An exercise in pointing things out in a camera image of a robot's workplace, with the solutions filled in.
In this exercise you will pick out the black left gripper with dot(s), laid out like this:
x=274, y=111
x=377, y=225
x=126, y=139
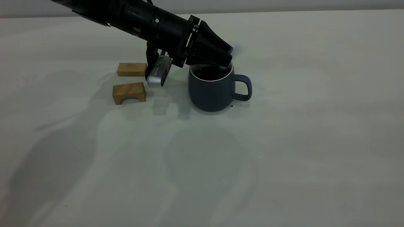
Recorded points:
x=191, y=41

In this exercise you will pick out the grey ceramic cup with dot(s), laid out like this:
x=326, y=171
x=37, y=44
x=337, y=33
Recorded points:
x=208, y=94

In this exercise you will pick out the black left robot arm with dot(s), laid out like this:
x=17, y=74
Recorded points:
x=126, y=15

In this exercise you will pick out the flat wooden block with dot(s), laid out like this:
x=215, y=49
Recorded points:
x=131, y=70

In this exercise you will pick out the arched wooden block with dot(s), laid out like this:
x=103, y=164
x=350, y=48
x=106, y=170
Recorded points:
x=127, y=90

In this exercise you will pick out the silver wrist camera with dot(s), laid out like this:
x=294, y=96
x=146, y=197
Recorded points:
x=157, y=74

